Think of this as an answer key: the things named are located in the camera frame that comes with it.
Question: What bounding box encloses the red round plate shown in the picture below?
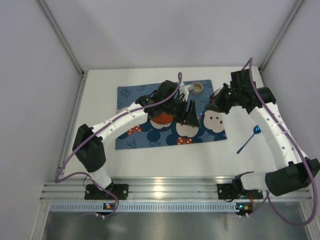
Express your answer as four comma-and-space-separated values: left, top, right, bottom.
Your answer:
152, 113, 173, 125

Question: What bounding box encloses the small beige cup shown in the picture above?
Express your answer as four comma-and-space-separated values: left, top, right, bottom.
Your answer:
191, 82, 204, 95

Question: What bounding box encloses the blue cartoon mouse placemat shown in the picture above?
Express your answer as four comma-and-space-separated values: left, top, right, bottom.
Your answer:
115, 79, 227, 150

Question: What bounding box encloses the blue metal spoon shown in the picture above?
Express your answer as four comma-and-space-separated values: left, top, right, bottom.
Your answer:
236, 125, 262, 155

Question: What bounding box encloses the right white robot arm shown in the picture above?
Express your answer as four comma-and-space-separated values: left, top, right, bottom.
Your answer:
205, 69, 320, 196

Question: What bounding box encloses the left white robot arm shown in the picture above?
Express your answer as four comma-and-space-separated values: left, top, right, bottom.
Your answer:
72, 80, 201, 189

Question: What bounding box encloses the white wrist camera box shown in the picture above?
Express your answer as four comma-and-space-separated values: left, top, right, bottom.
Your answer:
178, 84, 194, 101

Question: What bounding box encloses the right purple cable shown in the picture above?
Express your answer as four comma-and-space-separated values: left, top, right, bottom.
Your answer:
241, 56, 317, 227

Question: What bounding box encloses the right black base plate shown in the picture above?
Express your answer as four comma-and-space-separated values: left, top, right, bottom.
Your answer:
216, 183, 263, 201

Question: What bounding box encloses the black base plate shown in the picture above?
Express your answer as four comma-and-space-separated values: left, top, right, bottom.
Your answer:
216, 183, 263, 201
84, 183, 130, 201

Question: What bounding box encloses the aluminium mounting rail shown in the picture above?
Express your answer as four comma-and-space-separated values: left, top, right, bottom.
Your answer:
39, 176, 313, 202

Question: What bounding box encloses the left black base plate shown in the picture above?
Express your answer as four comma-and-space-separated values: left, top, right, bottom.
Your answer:
84, 183, 130, 201

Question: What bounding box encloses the perforated metal cable tray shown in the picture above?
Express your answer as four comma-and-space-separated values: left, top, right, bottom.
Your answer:
50, 201, 252, 213

